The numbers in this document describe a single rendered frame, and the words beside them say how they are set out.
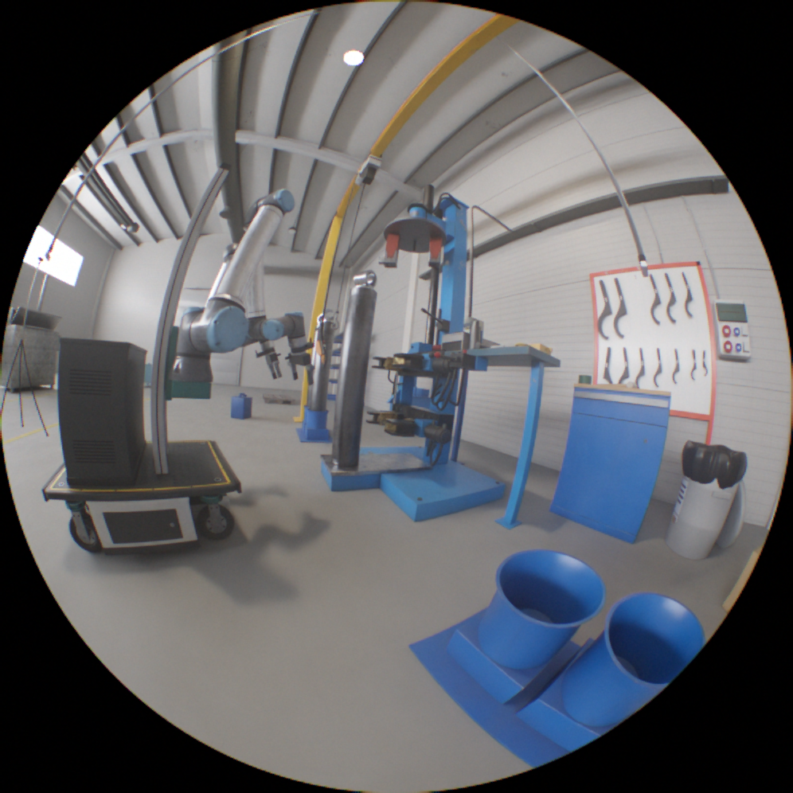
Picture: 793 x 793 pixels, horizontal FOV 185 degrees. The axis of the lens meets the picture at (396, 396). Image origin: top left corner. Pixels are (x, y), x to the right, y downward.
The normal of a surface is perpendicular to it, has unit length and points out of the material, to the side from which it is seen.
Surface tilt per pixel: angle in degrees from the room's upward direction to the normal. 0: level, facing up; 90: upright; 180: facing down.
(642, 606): 63
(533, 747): 0
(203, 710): 0
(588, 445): 90
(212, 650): 0
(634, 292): 90
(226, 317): 95
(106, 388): 90
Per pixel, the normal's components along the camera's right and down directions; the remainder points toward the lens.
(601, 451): -0.88, -0.07
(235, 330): 0.94, 0.20
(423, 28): -0.21, 0.98
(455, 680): 0.11, -0.99
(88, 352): 0.77, 0.11
